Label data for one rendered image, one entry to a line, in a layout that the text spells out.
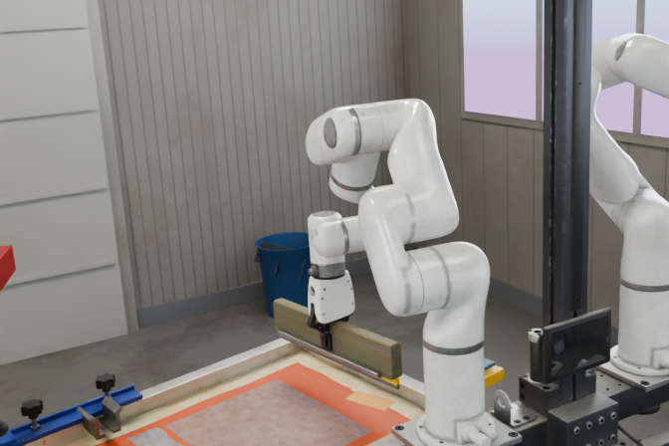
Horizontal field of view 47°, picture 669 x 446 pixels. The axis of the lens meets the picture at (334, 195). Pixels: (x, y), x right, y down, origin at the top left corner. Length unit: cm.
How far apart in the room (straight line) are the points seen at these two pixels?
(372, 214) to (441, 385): 29
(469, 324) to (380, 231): 19
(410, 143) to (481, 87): 357
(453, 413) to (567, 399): 24
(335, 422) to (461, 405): 53
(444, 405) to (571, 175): 41
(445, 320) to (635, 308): 43
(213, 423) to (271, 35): 345
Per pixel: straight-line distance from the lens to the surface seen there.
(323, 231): 156
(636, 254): 147
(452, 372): 122
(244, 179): 491
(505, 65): 460
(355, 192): 147
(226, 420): 177
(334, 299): 169
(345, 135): 126
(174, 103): 470
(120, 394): 185
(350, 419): 173
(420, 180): 120
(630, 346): 154
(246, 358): 196
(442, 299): 116
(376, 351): 163
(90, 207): 461
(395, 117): 130
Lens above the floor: 181
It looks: 13 degrees down
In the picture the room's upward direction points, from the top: 3 degrees counter-clockwise
